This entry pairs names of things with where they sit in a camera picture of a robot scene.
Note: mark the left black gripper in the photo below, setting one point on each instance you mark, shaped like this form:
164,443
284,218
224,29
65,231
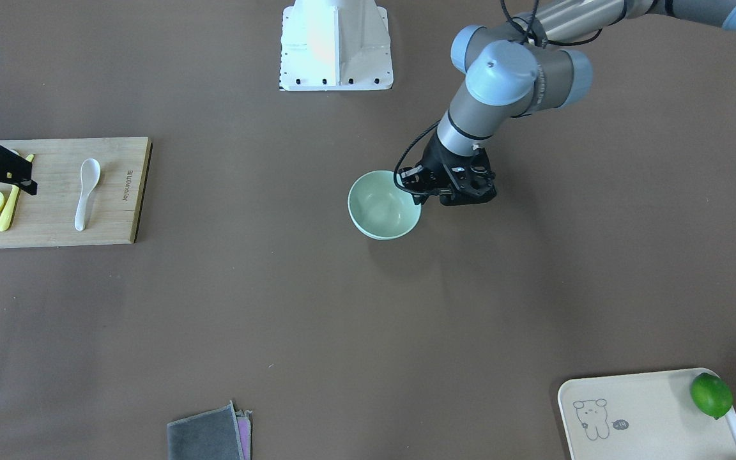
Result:
436,156

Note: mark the light green bowl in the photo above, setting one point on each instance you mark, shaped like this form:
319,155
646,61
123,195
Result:
380,210

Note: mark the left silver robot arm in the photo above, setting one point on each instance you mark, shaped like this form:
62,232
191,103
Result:
528,64

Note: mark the white ceramic spoon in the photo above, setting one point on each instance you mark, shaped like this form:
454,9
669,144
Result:
89,179

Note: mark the yellow plastic knife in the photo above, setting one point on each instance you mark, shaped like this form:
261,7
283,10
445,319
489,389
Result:
8,211

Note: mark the bamboo cutting board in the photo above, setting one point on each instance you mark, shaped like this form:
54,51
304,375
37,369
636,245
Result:
47,218

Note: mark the beige serving tray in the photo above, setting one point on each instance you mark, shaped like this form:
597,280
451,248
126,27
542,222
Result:
649,415

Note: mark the folded grey cloth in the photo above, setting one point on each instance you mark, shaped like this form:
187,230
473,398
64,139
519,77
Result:
224,433

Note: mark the green lime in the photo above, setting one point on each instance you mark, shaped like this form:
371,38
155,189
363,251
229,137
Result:
711,395

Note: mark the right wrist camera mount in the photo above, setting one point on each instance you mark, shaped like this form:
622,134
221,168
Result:
16,170

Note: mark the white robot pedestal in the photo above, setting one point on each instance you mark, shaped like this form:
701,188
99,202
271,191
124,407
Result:
335,46

